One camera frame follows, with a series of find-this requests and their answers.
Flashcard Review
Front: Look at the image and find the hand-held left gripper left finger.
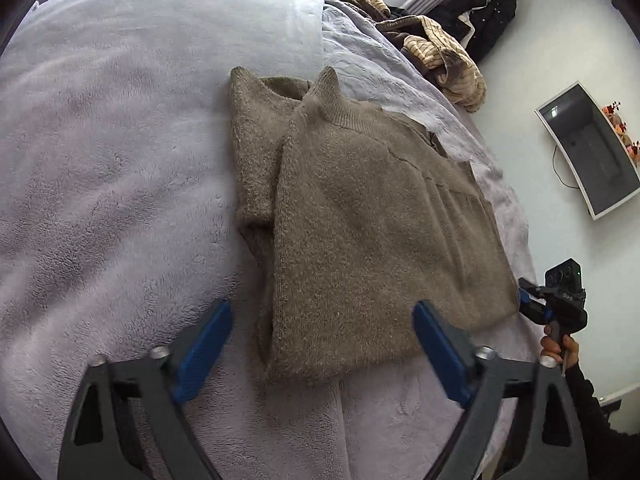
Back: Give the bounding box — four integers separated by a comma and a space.
57, 298, 235, 480

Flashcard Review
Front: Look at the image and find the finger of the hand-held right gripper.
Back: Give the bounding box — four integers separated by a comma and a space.
517, 276, 548, 322

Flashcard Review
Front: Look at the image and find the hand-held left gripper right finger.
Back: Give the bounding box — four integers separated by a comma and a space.
411, 300, 590, 480

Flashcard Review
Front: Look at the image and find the brown knit sweater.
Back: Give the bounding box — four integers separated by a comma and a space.
229, 65, 521, 386

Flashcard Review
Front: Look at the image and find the person's right forearm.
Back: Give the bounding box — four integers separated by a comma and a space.
565, 362, 633, 480

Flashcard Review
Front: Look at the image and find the person's right hand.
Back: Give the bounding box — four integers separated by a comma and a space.
540, 322, 581, 368

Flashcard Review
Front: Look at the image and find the orange flower decoration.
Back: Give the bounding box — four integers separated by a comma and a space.
602, 101, 640, 163

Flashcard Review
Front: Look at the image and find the lilac fleece blanket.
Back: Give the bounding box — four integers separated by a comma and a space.
0, 0, 531, 480

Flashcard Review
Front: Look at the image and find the beige striped garment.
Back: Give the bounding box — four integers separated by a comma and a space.
375, 15, 488, 113

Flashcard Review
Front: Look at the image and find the black hanging jacket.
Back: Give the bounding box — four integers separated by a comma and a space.
427, 0, 518, 66

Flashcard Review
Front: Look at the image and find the dark brown striped garment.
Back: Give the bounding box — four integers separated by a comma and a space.
342, 0, 393, 18

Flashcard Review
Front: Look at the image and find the black television cable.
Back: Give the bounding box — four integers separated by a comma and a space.
551, 144, 581, 188

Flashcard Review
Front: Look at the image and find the wall-mounted television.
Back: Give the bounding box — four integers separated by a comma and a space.
535, 80, 640, 221

